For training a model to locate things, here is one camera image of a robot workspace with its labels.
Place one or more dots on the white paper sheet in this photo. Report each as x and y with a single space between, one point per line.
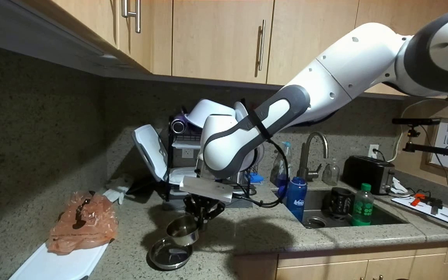
57 261

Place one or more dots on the light wood cabinet door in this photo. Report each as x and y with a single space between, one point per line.
155 31
88 13
213 36
384 13
306 31

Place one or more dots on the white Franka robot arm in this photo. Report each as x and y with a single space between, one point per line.
348 67

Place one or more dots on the metal sink faucet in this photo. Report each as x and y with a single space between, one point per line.
311 156

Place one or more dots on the clear spray bottle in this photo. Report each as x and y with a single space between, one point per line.
277 165
288 153

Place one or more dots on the black toaster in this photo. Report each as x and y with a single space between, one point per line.
364 173

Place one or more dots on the orange plastic bag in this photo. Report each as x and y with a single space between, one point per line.
84 223

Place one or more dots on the wood drawer front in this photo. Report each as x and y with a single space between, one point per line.
317 271
389 268
434 265

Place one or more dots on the silver wrist camera bar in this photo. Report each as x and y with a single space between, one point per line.
208 188

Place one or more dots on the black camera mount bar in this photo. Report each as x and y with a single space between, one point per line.
415 121
435 149

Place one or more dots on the grey drying mat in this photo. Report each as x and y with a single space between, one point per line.
140 188

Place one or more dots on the green plastic bottle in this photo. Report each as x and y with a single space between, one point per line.
362 204

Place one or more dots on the silver round metal container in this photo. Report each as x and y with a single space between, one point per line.
180 233
171 255
154 260

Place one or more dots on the white plate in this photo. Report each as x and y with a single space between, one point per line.
239 109

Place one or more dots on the blue lidded clear container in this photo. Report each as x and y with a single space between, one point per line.
255 179

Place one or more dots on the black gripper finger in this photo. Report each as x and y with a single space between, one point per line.
193 219
208 218

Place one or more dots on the blue tumbler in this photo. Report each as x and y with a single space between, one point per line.
295 199

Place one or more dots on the steel kitchen sink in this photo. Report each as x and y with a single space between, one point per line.
384 215

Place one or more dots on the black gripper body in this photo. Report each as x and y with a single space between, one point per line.
205 204

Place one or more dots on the clear soap dispenser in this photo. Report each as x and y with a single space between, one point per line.
330 171

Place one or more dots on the clear plastic food container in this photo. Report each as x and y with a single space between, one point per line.
185 149

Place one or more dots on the white papers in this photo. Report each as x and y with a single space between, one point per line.
431 212

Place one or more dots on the white wall outlet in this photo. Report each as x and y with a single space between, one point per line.
373 151

